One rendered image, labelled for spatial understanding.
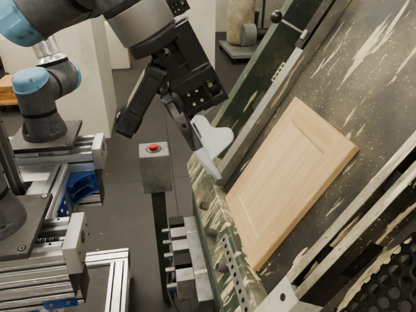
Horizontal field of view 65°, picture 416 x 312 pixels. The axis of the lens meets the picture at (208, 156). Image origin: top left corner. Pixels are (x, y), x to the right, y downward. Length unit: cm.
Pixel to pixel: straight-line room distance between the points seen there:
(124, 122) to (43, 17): 16
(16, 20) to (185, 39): 20
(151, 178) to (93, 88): 214
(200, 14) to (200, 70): 432
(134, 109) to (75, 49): 287
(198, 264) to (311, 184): 49
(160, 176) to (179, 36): 97
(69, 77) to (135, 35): 95
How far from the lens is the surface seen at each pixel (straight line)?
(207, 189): 119
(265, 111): 109
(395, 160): 64
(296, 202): 84
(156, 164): 131
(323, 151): 83
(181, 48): 44
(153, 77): 44
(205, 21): 478
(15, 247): 87
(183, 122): 43
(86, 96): 343
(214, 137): 44
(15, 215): 90
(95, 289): 181
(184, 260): 109
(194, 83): 43
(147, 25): 41
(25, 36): 48
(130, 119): 46
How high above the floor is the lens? 158
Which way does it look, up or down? 31 degrees down
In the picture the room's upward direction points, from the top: straight up
